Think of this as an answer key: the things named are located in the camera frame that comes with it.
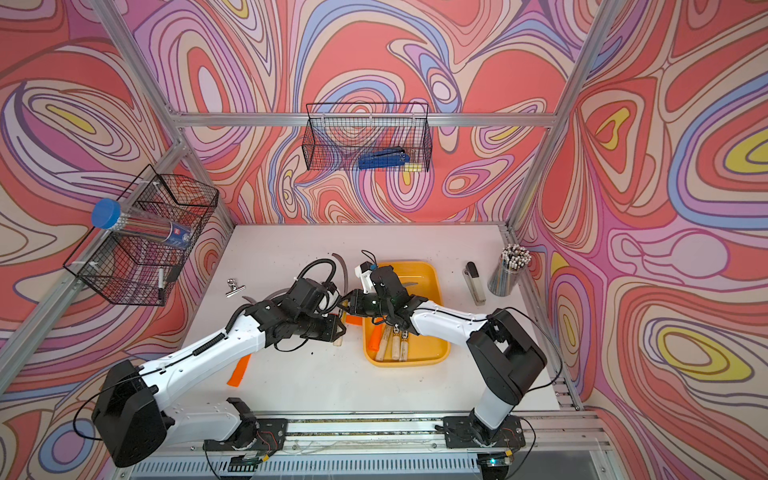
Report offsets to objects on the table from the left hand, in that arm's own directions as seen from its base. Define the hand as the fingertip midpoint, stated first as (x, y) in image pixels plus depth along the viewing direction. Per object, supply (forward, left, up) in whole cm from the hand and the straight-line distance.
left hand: (347, 331), depth 79 cm
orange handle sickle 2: (+2, -7, -9) cm, 11 cm away
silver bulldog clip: (+21, +42, -11) cm, 48 cm away
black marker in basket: (+5, +45, +13) cm, 47 cm away
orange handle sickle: (+8, -1, -9) cm, 12 cm away
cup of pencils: (+19, -48, +7) cm, 53 cm away
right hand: (+6, +2, +1) cm, 6 cm away
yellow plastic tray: (0, -11, -10) cm, 15 cm away
